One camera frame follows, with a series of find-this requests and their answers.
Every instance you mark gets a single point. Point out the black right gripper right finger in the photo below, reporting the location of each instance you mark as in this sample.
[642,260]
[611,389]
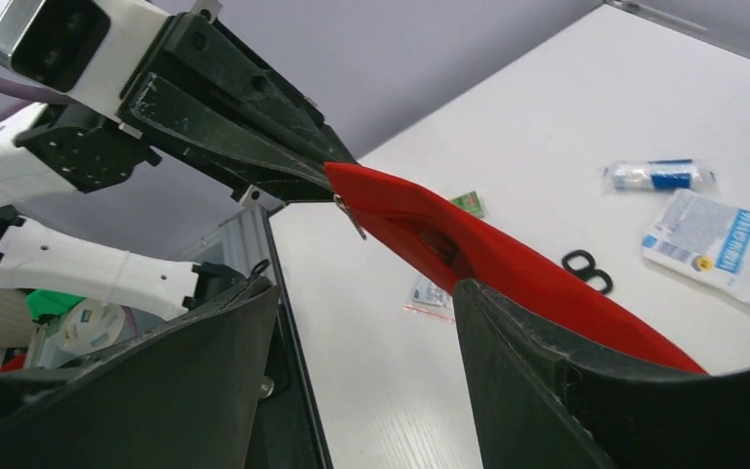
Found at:
[543,396]

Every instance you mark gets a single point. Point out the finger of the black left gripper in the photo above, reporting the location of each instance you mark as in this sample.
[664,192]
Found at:
[218,69]
[232,139]

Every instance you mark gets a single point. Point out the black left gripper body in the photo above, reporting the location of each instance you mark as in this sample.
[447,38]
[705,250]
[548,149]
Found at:
[84,147]

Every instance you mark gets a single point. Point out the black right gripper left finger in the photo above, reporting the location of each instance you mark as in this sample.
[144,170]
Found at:
[183,395]

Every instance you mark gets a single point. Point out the red first aid pouch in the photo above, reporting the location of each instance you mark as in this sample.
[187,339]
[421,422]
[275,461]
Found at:
[447,244]

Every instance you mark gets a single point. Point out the clear bag of wipes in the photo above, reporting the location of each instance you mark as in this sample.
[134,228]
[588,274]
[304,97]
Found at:
[427,298]

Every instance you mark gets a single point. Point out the clutter beside the table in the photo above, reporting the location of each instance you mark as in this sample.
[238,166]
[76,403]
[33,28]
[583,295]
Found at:
[86,327]

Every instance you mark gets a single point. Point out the small green box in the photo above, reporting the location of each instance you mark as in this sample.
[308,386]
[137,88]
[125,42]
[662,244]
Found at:
[471,203]

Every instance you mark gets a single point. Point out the white blue label packet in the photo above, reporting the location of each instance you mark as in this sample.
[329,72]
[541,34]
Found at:
[706,240]

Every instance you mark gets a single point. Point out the small white blue tube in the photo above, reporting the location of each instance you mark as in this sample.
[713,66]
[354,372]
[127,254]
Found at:
[661,175]

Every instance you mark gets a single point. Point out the left side frame rail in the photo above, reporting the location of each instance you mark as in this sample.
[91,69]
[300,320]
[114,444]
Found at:
[287,430]

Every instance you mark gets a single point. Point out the black handled scissors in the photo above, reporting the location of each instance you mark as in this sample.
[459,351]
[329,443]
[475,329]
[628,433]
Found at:
[582,265]

